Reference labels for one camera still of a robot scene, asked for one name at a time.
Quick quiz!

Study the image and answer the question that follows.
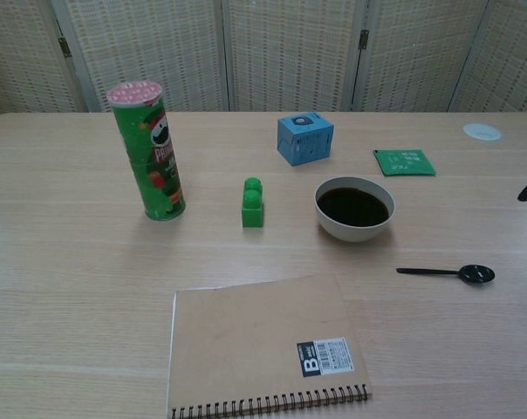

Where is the black plastic spoon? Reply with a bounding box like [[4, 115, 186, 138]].
[[395, 264, 496, 286]]

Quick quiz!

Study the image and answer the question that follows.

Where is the dark liquid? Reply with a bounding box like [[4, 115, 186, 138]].
[[316, 187, 390, 229]]

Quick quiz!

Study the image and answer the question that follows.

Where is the white round table grommet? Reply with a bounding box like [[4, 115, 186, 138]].
[[462, 122, 503, 142]]

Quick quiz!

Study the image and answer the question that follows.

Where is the green sachet packet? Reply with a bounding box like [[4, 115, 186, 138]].
[[373, 148, 437, 178]]

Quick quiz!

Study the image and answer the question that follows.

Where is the blue cardboard box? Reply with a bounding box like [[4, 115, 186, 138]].
[[276, 111, 335, 168]]

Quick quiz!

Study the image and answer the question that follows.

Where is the woven folding screen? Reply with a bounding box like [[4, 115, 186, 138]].
[[0, 0, 527, 120]]

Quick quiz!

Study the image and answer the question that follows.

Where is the green toy building block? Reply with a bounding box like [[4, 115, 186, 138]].
[[241, 176, 265, 229]]

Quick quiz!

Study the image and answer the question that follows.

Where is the brown spiral notebook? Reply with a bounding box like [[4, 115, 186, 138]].
[[166, 273, 373, 419]]

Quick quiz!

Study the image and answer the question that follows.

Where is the green Pringles chips can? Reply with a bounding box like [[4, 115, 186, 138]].
[[106, 80, 188, 222]]

